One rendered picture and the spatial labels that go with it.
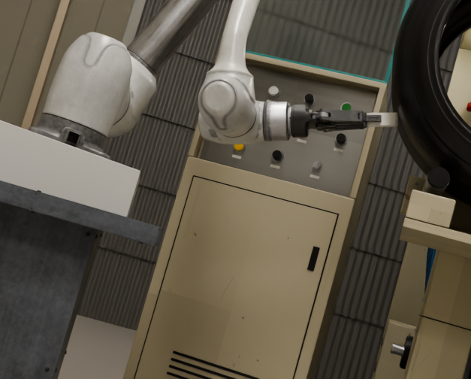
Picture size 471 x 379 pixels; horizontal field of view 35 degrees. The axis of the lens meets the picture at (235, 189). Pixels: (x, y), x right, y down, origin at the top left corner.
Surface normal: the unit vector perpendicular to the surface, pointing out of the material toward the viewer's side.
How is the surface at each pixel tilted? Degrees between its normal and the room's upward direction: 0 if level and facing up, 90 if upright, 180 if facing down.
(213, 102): 99
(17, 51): 90
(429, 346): 90
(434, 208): 90
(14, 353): 90
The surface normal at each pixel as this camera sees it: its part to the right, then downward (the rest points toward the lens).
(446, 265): -0.19, -0.15
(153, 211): 0.14, -0.05
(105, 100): 0.72, 0.19
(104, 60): 0.37, -0.23
